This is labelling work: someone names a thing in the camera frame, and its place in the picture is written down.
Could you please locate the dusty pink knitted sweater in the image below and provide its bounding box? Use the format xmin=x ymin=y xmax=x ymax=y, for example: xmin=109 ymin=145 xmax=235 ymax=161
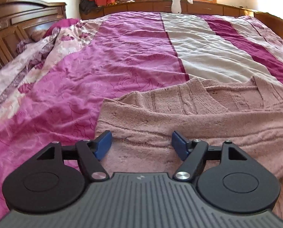
xmin=95 ymin=76 xmax=283 ymax=219

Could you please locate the purple floral folded quilt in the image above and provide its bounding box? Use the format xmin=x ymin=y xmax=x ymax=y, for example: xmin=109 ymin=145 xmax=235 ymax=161
xmin=0 ymin=28 xmax=60 ymax=108

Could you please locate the dark wooden headboard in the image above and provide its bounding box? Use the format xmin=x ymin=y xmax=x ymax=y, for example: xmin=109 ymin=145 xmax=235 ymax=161
xmin=0 ymin=0 xmax=66 ymax=69

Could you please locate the long wooden side cabinet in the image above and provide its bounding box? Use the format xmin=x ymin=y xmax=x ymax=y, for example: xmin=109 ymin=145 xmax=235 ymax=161
xmin=80 ymin=0 xmax=283 ymax=39

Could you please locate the white plush toy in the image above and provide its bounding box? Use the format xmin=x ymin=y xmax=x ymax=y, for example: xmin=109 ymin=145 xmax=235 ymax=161
xmin=171 ymin=0 xmax=193 ymax=14

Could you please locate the dark bag on cabinet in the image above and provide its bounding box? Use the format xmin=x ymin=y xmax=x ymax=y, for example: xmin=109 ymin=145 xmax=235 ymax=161
xmin=79 ymin=0 xmax=102 ymax=14

